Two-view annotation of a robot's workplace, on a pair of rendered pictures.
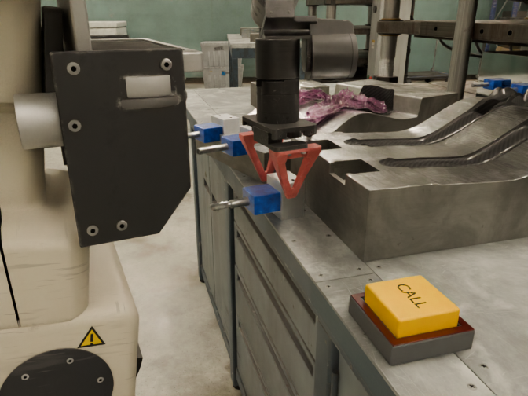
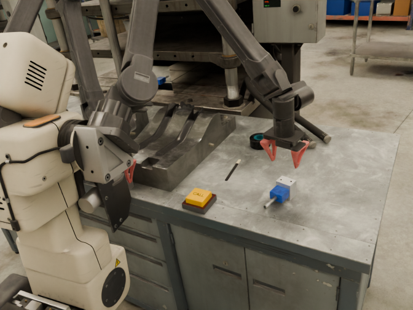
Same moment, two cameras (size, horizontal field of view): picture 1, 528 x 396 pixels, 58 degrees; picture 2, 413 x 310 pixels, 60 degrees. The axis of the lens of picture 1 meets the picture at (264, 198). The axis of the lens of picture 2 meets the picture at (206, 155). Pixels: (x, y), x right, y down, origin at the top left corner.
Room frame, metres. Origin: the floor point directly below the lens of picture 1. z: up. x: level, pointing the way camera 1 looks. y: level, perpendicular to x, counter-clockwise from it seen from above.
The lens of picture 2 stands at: (-0.35, 0.41, 1.48)
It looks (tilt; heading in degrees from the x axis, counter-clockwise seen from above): 29 degrees down; 320
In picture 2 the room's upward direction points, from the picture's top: 8 degrees counter-clockwise
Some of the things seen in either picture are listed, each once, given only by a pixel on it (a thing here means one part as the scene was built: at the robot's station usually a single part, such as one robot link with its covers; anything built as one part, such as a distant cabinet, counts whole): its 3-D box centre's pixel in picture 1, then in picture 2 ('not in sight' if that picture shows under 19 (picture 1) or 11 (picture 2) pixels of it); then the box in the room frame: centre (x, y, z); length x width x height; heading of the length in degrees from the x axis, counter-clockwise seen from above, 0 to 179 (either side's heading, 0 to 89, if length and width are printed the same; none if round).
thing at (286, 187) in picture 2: not in sight; (277, 195); (0.18, -0.28, 0.83); 0.13 x 0.05 x 0.05; 94
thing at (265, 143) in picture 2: not in sight; (276, 147); (0.20, -0.32, 0.96); 0.07 x 0.07 x 0.09; 4
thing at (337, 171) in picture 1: (353, 180); (151, 166); (0.57, -0.11, 0.87); 0.05 x 0.05 x 0.04; 16
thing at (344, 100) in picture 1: (330, 101); not in sight; (1.00, -0.14, 0.90); 0.26 x 0.18 x 0.08; 123
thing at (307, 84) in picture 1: (288, 95); not in sight; (1.45, -0.07, 0.84); 0.20 x 0.15 x 0.07; 106
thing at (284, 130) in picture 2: not in sight; (283, 127); (0.18, -0.32, 1.04); 0.10 x 0.07 x 0.07; 4
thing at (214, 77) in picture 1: (223, 77); not in sight; (7.18, 0.60, 0.16); 0.60 x 0.42 x 0.33; 91
